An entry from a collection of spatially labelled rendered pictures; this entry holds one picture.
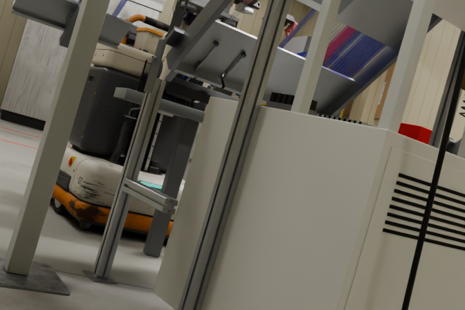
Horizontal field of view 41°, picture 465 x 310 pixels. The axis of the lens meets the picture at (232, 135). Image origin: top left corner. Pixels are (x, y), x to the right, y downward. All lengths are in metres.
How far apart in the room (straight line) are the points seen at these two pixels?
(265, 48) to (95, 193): 1.28
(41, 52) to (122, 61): 5.57
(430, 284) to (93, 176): 1.55
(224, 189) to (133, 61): 1.52
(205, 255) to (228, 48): 0.74
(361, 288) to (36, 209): 0.92
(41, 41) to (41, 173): 6.74
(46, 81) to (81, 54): 6.69
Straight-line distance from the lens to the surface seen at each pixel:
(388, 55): 2.24
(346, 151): 1.29
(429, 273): 1.43
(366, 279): 1.28
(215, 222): 1.52
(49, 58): 8.46
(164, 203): 1.74
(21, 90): 8.44
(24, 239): 1.81
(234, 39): 1.99
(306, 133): 1.39
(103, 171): 2.60
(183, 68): 2.00
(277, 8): 1.55
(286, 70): 2.15
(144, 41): 3.02
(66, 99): 1.76
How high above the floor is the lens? 0.51
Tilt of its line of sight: 1 degrees up
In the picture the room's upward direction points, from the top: 16 degrees clockwise
